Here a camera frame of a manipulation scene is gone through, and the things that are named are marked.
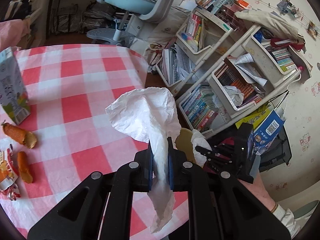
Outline large white paper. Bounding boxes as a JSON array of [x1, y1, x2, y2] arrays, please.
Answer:
[[105, 87, 182, 233]]

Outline white cloth bag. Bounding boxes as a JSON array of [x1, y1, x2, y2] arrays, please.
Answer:
[[140, 5, 190, 55]]

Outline clear bag with black trim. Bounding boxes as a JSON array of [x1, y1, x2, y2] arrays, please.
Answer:
[[54, 4, 83, 34]]

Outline blue printed cardboard box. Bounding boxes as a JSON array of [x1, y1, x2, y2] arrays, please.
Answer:
[[252, 109, 285, 178]]

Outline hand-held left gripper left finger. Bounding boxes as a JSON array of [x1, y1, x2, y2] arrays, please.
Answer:
[[27, 141, 153, 240]]

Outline red white snack wrapper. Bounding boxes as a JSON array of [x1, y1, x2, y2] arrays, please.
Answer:
[[0, 144, 22, 202]]

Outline beige trash bin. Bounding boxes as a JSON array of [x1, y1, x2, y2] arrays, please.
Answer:
[[175, 127, 198, 165]]

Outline hanging photo prints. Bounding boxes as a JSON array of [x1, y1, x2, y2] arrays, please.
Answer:
[[276, 0, 300, 18]]

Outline light blue milk carton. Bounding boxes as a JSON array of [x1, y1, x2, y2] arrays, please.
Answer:
[[0, 46, 31, 125]]

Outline person's right forearm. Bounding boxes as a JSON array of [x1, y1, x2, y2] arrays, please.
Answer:
[[240, 172, 302, 240]]

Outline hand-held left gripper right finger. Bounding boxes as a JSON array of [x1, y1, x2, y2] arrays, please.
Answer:
[[167, 137, 292, 240]]

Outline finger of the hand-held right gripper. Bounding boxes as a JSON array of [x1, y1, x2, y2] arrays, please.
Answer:
[[204, 155, 234, 167], [195, 145, 227, 157]]

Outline pink acrylic organizer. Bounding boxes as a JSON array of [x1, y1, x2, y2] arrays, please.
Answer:
[[217, 4, 248, 30]]

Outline pink duvet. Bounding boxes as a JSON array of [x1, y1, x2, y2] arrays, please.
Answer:
[[0, 20, 30, 47]]

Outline red white checkered tablecloth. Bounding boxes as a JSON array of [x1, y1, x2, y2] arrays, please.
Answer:
[[0, 44, 195, 235]]

